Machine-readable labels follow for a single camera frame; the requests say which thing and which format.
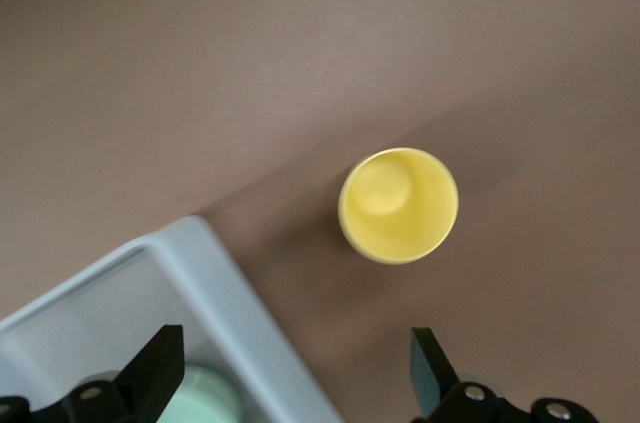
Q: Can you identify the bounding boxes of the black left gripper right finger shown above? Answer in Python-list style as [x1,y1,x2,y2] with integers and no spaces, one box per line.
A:
[409,326,601,423]

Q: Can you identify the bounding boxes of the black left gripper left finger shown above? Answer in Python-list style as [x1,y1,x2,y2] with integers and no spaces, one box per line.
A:
[0,324,185,423]

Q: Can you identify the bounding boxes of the pale green bowl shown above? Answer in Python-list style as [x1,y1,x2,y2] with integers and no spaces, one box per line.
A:
[158,362,247,423]

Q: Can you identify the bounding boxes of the yellow plastic cup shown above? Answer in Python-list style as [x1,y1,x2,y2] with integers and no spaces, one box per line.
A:
[337,146,460,265]

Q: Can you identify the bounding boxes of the translucent white plastic bin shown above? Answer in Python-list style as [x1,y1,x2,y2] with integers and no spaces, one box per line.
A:
[0,215,346,423]

